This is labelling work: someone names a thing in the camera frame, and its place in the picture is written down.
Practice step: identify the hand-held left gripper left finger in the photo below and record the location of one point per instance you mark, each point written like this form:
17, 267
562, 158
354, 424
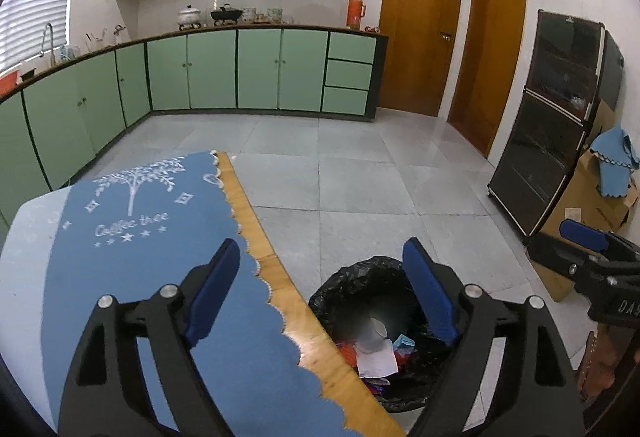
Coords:
212, 297

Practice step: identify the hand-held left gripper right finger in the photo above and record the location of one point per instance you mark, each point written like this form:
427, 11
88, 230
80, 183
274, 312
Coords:
430, 292

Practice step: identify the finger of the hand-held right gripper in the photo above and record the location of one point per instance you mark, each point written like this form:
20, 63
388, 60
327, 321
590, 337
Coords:
582, 232
555, 254

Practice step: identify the trash bin with black bag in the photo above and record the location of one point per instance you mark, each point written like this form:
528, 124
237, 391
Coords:
340, 297

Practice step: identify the large brown cardboard box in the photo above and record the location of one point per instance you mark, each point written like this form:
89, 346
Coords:
590, 212

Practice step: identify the white paper cup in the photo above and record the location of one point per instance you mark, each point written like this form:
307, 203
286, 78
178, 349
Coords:
371, 334

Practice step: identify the blue printed tablecloth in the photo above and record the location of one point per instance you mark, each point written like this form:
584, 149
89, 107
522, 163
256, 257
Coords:
150, 257

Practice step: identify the blue scalloped cloth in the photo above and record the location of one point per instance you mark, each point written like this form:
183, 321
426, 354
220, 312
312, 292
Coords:
615, 162

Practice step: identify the white paper sheet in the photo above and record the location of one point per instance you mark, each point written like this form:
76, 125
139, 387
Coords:
377, 364

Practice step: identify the black glass cabinet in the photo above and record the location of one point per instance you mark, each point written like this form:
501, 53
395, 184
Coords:
545, 127

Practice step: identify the pale blue table cover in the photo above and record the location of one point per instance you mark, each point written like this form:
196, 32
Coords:
25, 277

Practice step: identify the narrow brown wooden door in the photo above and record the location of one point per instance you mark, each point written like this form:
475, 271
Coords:
490, 57

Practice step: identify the green kitchen base cabinets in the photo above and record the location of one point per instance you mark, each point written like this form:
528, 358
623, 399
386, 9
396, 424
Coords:
210, 67

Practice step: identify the wide brown wooden door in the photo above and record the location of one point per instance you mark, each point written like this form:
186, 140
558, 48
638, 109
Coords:
420, 27

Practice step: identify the black wok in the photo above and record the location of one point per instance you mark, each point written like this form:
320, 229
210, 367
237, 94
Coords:
226, 15

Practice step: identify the white cooking pot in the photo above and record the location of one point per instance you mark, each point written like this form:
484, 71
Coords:
190, 16

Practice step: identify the patterned ceramic mug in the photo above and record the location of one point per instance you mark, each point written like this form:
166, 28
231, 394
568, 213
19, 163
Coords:
250, 15

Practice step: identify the red thermos flask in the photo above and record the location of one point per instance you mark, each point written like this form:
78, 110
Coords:
355, 12

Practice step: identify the red plastic basin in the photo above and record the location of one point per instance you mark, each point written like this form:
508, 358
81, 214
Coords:
9, 83

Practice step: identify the metal sink faucet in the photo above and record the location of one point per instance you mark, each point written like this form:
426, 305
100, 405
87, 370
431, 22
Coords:
46, 39

